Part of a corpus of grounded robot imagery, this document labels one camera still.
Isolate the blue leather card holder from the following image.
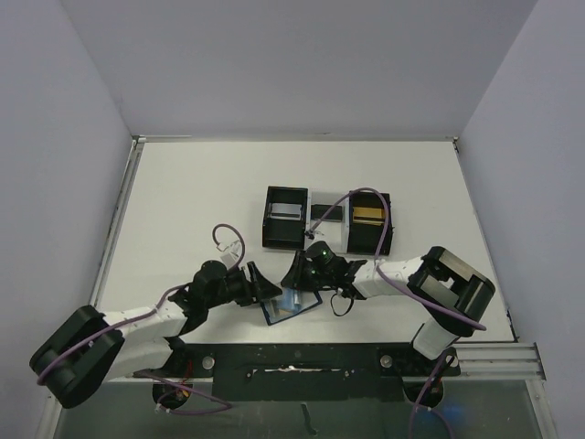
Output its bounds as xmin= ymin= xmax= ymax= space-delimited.
xmin=261 ymin=288 xmax=323 ymax=326

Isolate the black white card tray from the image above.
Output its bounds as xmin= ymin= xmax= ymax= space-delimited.
xmin=261 ymin=186 xmax=393 ymax=256

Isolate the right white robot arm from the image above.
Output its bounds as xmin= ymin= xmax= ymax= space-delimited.
xmin=282 ymin=241 xmax=495 ymax=359

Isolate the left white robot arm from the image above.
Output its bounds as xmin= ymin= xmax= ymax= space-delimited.
xmin=29 ymin=261 xmax=282 ymax=409

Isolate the silver credit card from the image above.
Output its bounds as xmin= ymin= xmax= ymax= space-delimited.
xmin=269 ymin=203 xmax=303 ymax=220

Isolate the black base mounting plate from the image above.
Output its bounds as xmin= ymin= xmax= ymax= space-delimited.
xmin=133 ymin=343 xmax=461 ymax=407

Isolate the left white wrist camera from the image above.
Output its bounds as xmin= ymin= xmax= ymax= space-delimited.
xmin=217 ymin=241 xmax=242 ymax=268

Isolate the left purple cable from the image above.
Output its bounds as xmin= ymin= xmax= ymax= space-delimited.
xmin=36 ymin=222 xmax=246 ymax=415

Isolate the aluminium frame rail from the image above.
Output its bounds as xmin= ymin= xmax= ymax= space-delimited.
xmin=455 ymin=342 xmax=546 ymax=380

